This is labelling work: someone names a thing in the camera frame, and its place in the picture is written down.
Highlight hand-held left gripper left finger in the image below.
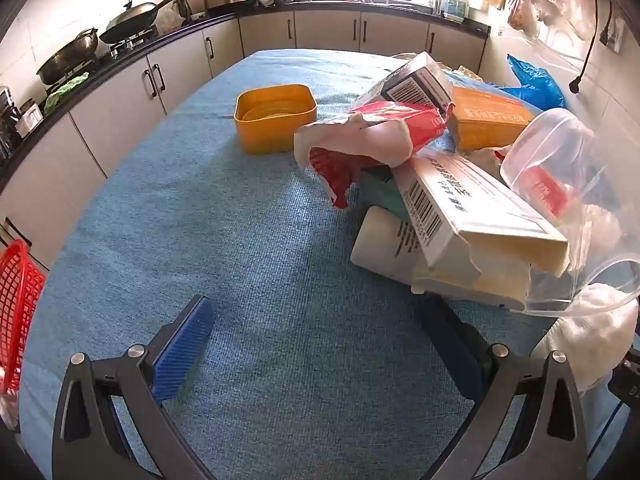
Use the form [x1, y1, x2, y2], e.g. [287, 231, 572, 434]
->
[52, 294, 221, 480]

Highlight beige base cabinets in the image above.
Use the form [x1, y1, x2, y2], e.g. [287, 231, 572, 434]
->
[0, 10, 488, 271]

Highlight grey barcode box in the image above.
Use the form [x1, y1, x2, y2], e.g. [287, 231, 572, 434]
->
[350, 51, 455, 111]

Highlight yellow plastic container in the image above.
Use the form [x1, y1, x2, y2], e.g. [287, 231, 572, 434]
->
[234, 84, 318, 155]

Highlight white tissue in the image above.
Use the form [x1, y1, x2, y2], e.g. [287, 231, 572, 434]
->
[532, 282, 640, 393]

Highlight teal tissue packet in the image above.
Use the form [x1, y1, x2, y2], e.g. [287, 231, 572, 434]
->
[357, 167, 411, 223]

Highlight black kitchen countertop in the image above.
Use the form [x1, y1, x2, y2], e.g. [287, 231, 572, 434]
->
[0, 0, 491, 196]

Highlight white carton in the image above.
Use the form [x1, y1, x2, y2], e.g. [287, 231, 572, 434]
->
[410, 260, 532, 311]

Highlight wall socket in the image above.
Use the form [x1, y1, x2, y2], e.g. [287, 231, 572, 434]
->
[600, 15, 626, 53]

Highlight blue tablecloth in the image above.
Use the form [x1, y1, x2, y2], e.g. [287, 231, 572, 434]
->
[20, 49, 640, 480]

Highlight long white barcode box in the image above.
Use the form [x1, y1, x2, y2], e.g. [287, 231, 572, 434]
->
[392, 147, 571, 283]

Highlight clear plastic zip bag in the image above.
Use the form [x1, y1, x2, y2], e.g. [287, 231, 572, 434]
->
[520, 160, 640, 318]

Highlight gas stove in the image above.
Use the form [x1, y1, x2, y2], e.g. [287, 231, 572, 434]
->
[107, 27, 161, 58]

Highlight green cloth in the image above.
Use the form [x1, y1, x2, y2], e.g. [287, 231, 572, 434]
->
[44, 72, 90, 113]

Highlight orange medicine box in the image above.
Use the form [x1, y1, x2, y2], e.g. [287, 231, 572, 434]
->
[446, 86, 543, 152]

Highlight black power plug cable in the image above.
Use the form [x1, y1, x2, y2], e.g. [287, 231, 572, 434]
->
[570, 0, 613, 95]

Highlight red and white packaging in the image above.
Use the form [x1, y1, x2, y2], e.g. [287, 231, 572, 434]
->
[293, 101, 455, 210]

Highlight dark frying pan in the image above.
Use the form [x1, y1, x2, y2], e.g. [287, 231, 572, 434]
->
[36, 28, 99, 86]

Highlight group of condiment bottles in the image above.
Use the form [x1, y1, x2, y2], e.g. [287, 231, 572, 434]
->
[0, 85, 43, 156]

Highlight black wok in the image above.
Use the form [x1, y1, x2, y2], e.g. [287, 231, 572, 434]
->
[99, 0, 183, 45]

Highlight blue plastic bag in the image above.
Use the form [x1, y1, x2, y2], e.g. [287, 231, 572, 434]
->
[500, 54, 568, 111]

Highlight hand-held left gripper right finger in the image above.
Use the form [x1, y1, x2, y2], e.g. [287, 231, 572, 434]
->
[419, 294, 588, 480]

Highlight red plastic basket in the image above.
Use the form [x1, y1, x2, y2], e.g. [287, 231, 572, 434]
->
[0, 239, 47, 396]

